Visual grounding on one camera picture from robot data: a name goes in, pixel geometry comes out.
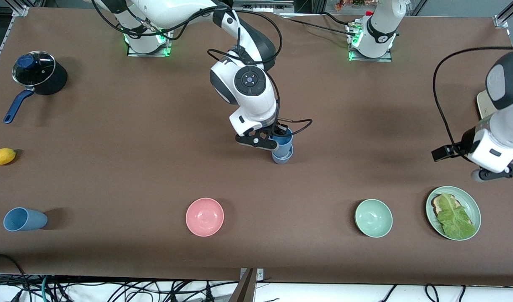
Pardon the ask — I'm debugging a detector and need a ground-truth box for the black saucepan blue handle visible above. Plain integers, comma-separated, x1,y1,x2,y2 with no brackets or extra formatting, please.
4,51,68,124

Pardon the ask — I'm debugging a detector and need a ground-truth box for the pale green bowl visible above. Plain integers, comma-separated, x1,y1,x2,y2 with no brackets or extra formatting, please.
354,198,393,238

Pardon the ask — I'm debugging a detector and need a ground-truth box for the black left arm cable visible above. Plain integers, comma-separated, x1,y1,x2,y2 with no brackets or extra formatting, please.
432,47,513,147

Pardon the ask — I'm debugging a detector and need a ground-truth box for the dark metal bar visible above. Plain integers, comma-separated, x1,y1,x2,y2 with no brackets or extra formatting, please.
229,268,257,302

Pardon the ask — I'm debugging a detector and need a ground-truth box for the grey metal box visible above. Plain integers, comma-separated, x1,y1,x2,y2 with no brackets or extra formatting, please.
232,0,295,12

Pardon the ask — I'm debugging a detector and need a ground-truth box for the small metal bracket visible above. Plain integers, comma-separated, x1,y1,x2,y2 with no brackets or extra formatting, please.
240,268,265,281

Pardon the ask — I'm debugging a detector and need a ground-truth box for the green lettuce leaf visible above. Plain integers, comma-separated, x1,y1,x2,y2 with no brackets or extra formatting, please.
437,193,477,240

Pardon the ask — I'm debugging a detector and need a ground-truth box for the brown table cover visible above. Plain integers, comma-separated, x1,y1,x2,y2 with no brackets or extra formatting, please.
0,8,513,286

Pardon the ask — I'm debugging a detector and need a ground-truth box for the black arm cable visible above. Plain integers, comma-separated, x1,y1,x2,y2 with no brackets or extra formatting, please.
432,47,513,147
91,0,314,131

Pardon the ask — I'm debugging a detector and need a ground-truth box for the black base cable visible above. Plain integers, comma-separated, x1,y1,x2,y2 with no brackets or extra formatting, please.
279,12,360,38

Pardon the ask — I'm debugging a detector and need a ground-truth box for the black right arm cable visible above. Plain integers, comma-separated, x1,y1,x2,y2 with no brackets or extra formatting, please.
91,0,314,131

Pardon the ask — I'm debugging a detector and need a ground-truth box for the aluminium frame profile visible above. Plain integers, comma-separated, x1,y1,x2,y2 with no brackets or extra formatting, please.
493,0,513,29
0,5,30,82

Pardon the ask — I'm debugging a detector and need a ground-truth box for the toast bread slice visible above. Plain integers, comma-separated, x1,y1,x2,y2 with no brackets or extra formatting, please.
432,194,471,225

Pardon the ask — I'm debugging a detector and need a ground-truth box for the colourful small object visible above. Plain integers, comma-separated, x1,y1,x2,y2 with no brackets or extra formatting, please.
334,0,368,11

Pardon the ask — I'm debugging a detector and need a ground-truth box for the cream cutting board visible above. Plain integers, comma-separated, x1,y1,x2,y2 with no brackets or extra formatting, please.
477,90,498,120

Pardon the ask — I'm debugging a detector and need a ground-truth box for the glass lid blue knob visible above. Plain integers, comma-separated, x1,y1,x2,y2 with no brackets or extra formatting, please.
12,51,57,87

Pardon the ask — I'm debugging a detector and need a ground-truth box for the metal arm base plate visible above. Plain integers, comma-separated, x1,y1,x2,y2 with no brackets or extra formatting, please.
127,29,173,57
347,23,393,63

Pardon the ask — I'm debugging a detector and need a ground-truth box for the pink bowl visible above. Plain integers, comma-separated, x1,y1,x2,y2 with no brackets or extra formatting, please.
185,198,224,237

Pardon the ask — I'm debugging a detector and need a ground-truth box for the pale green plate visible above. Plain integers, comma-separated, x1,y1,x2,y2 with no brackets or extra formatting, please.
426,186,482,241

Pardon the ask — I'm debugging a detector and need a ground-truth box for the blue plastic cup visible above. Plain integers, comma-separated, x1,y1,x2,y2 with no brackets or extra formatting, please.
272,147,294,164
3,207,48,232
274,133,294,158

